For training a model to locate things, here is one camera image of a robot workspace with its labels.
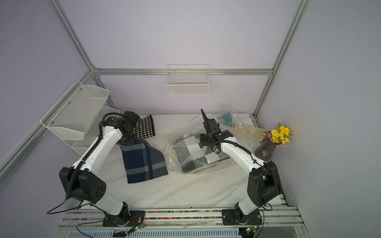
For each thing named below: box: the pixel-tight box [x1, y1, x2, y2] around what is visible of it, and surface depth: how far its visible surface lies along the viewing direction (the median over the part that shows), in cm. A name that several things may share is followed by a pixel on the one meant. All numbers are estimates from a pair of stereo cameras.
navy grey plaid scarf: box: [120, 138, 169, 184], surface depth 88 cm
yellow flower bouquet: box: [267, 122, 293, 148], surface depth 80 cm
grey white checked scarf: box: [174, 134, 230, 173], surface depth 88 cm
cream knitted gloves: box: [232, 121, 267, 142], surface depth 110 cm
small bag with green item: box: [217, 103, 238, 127], surface depth 116 cm
